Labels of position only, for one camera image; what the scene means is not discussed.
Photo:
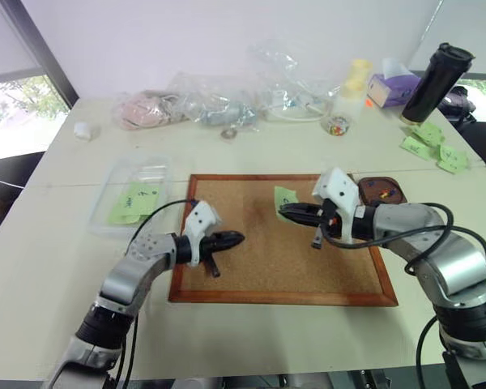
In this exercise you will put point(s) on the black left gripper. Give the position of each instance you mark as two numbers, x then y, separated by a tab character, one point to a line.
211	245

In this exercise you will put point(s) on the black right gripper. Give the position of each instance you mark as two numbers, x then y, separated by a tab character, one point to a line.
330	223

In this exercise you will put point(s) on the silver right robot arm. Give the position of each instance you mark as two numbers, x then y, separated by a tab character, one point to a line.
449	259

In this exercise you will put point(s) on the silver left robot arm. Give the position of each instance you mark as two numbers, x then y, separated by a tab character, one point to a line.
146	253

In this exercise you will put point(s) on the brown oval tray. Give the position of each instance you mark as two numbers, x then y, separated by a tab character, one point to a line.
372	196

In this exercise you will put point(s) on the clear jar of coloured pushpins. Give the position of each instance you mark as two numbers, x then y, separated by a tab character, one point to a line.
337	125

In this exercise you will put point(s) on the green sticky note with writing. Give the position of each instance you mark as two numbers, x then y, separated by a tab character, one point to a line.
121	216
429	133
416	148
143	198
453	159

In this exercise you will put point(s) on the clear plastic box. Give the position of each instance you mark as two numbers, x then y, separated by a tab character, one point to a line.
105	194

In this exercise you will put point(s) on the purple tissue box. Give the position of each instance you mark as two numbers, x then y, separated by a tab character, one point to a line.
393	91

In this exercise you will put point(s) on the wood framed cork board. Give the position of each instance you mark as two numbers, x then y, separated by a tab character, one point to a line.
267	259

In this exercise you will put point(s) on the white bottle with yellow lid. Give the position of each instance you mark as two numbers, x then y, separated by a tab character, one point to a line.
360	69
351	97

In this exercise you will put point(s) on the small orange sticker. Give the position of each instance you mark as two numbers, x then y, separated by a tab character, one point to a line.
368	103

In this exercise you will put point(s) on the clear bag with grey contents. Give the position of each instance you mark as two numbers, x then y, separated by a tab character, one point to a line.
218	105

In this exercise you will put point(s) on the crumpled clear plastic bag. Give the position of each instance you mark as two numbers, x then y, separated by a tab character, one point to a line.
291	77

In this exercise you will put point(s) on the plastic bag with pink contents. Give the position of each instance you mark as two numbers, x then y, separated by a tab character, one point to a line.
141	109

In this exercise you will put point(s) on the black travel tumbler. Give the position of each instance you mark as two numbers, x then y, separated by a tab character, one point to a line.
433	85

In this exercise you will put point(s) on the small white cube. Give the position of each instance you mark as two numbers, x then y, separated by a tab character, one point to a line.
82	131

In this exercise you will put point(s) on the black bag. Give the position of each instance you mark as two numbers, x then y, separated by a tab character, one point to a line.
459	105

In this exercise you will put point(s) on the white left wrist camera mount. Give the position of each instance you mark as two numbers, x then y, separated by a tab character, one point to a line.
199	221

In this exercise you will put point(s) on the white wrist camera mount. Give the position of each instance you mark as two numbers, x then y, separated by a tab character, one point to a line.
199	221
340	190

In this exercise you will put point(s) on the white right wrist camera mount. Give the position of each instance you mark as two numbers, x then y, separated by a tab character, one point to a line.
340	190

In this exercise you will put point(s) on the dark window frame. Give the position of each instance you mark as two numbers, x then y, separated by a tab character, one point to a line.
44	48

